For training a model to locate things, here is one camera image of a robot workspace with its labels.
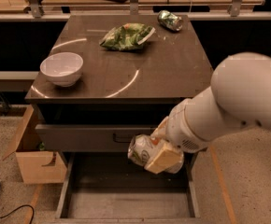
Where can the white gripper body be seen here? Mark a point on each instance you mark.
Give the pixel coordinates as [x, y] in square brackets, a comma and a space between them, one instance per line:
[179, 129]

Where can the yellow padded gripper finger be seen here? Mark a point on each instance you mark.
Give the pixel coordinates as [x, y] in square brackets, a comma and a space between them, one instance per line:
[165, 158]
[160, 131]

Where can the crushed 7up can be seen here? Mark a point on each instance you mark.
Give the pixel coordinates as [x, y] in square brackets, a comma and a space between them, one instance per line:
[141, 148]

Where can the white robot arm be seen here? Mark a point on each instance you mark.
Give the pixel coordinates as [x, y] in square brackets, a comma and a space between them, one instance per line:
[239, 97]

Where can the open lower drawer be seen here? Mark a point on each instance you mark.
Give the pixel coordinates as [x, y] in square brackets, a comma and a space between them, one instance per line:
[106, 188]

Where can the grey drawer cabinet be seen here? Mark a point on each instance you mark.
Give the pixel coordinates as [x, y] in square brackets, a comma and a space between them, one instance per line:
[123, 88]

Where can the closed upper drawer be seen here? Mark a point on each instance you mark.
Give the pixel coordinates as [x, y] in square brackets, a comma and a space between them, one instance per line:
[87, 138]

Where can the green soda can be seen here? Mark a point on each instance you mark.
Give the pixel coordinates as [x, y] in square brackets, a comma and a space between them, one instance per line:
[170, 20]

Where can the green chip bag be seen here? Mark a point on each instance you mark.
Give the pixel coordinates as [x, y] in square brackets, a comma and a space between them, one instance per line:
[130, 36]

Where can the white bowl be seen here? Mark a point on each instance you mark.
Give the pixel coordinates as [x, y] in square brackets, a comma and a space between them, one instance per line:
[62, 69]

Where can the cardboard box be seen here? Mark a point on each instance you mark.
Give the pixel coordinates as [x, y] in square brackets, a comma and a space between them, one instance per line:
[36, 164]

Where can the black drawer handle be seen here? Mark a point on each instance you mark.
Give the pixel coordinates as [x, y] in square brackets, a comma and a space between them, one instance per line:
[121, 138]

